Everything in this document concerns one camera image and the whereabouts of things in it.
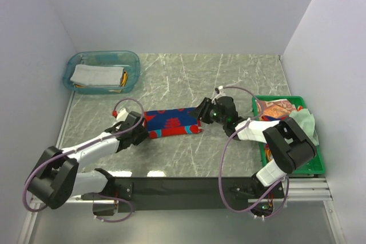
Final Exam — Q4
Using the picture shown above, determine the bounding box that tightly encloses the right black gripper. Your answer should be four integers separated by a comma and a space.
188, 97, 227, 126

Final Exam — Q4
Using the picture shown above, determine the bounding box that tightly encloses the red and blue cloth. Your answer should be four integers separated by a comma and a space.
144, 107, 202, 139

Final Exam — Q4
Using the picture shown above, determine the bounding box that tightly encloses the orange and grey towel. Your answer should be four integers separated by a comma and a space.
74, 71, 128, 88

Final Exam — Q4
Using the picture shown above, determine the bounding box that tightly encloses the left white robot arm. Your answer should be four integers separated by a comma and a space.
24, 109, 149, 209

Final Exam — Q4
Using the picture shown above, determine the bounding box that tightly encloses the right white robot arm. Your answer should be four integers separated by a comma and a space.
189, 96, 317, 198

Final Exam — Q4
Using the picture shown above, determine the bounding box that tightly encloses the brown patterned towel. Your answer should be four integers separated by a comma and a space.
256, 99, 298, 118

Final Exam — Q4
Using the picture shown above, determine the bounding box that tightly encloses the teal transparent plastic bin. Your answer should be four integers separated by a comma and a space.
63, 51, 140, 95

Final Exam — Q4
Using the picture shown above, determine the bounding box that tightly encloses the pale green towel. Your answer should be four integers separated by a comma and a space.
289, 109, 319, 146

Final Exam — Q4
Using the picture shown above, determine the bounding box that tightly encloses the green plastic tray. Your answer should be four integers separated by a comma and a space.
252, 95, 325, 176

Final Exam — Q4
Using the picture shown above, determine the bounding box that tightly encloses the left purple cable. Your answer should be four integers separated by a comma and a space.
22, 98, 145, 223

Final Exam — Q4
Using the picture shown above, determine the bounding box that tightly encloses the purple cable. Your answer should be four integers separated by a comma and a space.
218, 85, 289, 218
22, 98, 145, 223

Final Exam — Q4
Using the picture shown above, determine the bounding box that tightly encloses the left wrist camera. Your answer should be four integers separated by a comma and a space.
112, 108, 129, 122

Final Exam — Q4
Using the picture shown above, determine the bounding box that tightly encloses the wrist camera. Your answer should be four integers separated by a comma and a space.
112, 108, 129, 122
214, 86, 224, 95

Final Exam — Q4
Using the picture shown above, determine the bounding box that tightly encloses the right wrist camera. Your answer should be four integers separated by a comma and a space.
214, 86, 224, 95

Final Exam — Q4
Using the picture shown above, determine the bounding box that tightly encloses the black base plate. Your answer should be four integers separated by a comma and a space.
81, 177, 269, 216

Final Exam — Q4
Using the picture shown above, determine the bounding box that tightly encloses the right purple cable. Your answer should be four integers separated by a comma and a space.
218, 85, 289, 218

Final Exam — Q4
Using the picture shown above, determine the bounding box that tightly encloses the aluminium rail frame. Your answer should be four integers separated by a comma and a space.
18, 178, 344, 243

